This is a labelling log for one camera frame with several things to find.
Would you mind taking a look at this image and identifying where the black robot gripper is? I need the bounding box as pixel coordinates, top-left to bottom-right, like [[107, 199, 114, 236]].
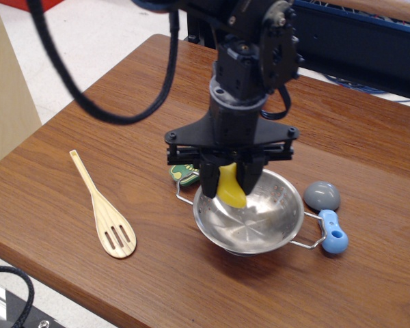
[[165, 77, 300, 198]]

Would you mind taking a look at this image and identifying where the yellow toy banana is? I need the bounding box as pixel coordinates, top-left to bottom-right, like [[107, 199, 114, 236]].
[[217, 163, 247, 208]]

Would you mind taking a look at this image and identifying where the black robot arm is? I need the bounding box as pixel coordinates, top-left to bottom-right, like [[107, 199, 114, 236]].
[[139, 1, 302, 197]]

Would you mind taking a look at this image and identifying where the green toy pepper slice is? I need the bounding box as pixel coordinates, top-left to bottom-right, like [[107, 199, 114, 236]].
[[169, 164, 200, 187]]

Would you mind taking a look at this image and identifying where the grey blue measuring scoop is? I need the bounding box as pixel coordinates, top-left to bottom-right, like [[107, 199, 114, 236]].
[[303, 181, 349, 255]]

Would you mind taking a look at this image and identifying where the wooden slotted spatula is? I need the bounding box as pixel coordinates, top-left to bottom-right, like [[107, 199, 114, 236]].
[[69, 150, 137, 259]]

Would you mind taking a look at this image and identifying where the light plywood panel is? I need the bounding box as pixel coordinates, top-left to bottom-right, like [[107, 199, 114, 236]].
[[0, 16, 42, 160]]

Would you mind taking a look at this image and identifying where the red box on floor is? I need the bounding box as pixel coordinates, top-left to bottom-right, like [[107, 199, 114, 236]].
[[0, 0, 64, 16]]

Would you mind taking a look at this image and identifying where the steel colander with wire handles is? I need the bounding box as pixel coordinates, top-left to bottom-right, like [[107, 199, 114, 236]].
[[176, 169, 327, 256]]

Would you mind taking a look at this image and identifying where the black metal frame rail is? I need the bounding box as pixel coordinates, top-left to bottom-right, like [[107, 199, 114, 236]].
[[186, 0, 410, 103]]

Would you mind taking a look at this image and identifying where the aluminium base with cable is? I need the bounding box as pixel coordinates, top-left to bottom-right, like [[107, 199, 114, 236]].
[[0, 266, 64, 328]]

